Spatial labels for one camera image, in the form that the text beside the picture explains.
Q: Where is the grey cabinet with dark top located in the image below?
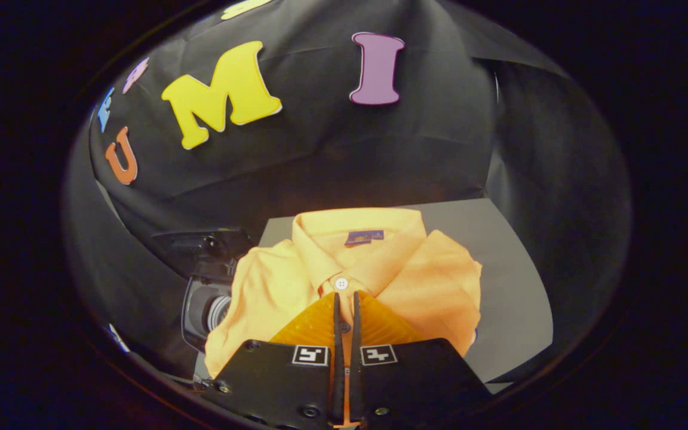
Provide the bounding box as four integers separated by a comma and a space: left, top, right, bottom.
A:
259, 198, 554, 384

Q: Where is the orange polo shirt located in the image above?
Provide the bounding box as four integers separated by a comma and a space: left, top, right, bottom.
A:
204, 207, 483, 379

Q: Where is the black backdrop cloth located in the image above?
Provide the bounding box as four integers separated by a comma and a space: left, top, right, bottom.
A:
63, 0, 631, 384

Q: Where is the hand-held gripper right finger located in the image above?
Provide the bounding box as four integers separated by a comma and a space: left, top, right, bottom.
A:
350, 291, 495, 430

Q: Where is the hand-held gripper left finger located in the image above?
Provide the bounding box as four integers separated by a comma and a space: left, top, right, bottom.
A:
204, 291, 345, 430

